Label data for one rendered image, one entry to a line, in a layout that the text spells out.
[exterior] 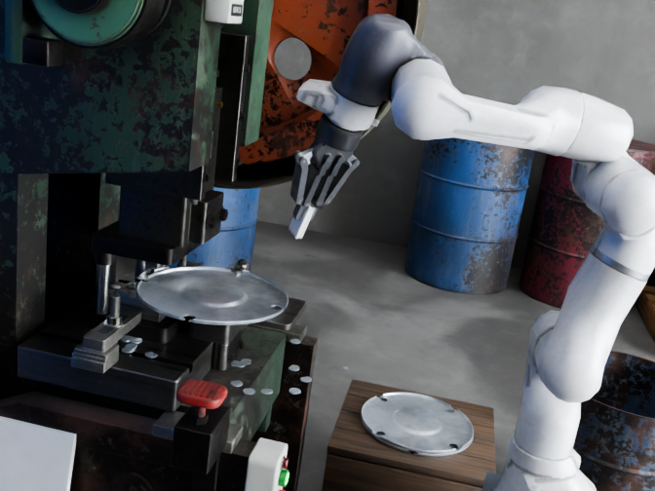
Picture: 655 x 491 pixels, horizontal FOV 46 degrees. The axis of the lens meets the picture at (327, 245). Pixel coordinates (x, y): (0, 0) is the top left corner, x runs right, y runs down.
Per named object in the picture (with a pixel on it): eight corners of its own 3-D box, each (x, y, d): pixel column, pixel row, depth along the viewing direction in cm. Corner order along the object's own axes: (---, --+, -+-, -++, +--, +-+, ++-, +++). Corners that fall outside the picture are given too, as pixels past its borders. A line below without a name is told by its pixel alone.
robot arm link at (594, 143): (693, 125, 125) (647, 106, 140) (591, 96, 122) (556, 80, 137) (645, 234, 131) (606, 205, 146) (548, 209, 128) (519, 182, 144)
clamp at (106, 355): (145, 336, 146) (149, 285, 143) (103, 373, 130) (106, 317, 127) (116, 330, 147) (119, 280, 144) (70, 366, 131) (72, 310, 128)
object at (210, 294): (173, 261, 166) (173, 257, 166) (302, 286, 162) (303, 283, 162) (109, 306, 139) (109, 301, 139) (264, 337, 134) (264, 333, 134)
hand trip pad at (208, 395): (225, 428, 123) (230, 385, 120) (212, 447, 117) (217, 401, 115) (184, 418, 124) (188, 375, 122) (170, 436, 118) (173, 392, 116)
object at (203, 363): (251, 321, 175) (254, 296, 173) (174, 413, 133) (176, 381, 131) (128, 295, 180) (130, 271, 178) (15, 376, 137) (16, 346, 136)
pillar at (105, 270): (110, 311, 148) (113, 242, 144) (104, 315, 146) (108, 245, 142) (99, 309, 148) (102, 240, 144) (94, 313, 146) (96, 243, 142)
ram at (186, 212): (231, 232, 154) (246, 82, 146) (205, 251, 140) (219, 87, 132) (150, 216, 157) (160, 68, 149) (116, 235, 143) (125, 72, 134)
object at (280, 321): (299, 359, 158) (307, 298, 154) (282, 389, 145) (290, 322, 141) (184, 335, 162) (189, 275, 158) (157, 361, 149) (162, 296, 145)
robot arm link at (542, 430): (559, 416, 162) (587, 307, 155) (576, 464, 144) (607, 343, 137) (507, 407, 163) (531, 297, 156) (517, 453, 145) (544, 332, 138)
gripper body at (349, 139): (334, 131, 124) (314, 178, 128) (375, 134, 129) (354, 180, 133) (312, 106, 128) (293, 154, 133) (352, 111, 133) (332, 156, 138)
